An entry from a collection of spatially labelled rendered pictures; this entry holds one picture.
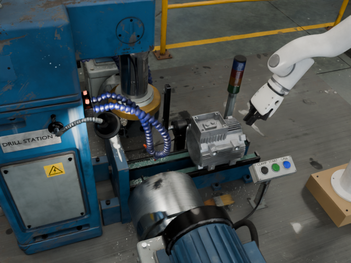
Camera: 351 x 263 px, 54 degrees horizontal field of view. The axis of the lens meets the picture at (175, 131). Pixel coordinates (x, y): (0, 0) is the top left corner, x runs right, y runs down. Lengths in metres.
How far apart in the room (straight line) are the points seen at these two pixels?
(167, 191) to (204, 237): 0.33
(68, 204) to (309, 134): 1.33
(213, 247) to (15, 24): 0.64
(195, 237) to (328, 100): 1.65
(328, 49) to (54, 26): 0.84
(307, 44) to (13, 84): 0.89
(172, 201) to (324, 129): 1.22
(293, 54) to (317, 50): 0.07
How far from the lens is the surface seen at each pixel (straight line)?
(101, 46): 0.95
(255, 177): 1.38
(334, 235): 1.65
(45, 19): 0.82
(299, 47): 1.23
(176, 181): 1.16
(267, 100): 1.34
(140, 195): 1.16
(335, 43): 1.25
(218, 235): 0.84
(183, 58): 3.93
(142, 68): 1.08
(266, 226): 1.56
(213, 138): 1.40
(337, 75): 4.23
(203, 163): 1.42
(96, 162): 1.54
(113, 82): 1.57
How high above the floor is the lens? 2.07
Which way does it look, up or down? 44 degrees down
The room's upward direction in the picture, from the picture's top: 5 degrees clockwise
